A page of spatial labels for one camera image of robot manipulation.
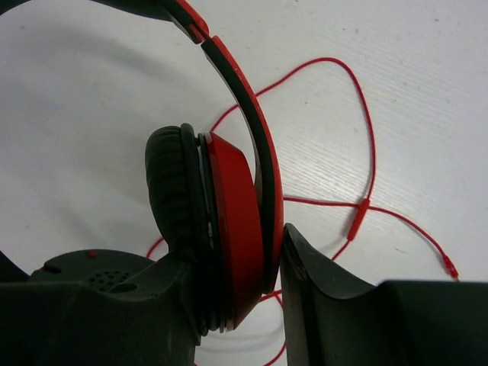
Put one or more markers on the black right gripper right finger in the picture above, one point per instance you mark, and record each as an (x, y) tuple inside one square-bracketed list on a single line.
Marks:
[(332, 317)]

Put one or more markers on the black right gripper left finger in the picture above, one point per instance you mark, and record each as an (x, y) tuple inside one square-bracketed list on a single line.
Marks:
[(99, 307)]

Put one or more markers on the red black headphones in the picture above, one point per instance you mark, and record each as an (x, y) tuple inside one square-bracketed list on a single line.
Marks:
[(210, 207)]

